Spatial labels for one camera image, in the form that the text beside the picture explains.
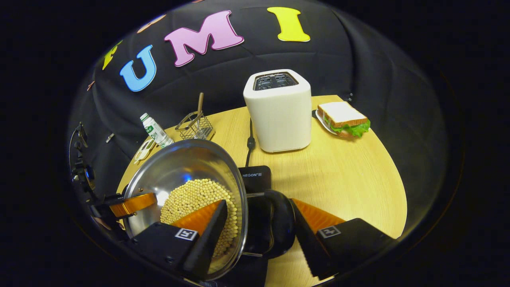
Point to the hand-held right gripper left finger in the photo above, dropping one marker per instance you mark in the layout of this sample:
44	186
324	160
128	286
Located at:
207	239

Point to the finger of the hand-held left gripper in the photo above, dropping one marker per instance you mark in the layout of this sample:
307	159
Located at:
133	204

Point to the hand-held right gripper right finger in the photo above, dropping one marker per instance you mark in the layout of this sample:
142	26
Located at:
308	239

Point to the black induction cooktop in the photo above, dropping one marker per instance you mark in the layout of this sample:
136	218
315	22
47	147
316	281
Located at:
255	181

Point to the pile of yellow soybeans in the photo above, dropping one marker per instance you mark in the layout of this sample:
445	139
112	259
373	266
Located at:
191	199

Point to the white divided dish of beans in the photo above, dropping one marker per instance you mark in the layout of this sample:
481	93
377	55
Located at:
144	149

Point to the silver clip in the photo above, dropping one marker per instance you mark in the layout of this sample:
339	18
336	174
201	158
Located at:
109	137

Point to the white bottle with green label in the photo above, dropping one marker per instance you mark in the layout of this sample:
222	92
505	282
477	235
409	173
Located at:
157	131

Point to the orange clip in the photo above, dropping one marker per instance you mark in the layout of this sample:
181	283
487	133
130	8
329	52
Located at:
91	85

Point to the small white plate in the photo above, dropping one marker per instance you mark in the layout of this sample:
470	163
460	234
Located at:
323	125

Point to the white toaster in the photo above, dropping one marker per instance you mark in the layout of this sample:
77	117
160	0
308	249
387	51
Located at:
279	115

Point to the sandwich with lettuce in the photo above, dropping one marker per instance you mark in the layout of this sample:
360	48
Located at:
342	115

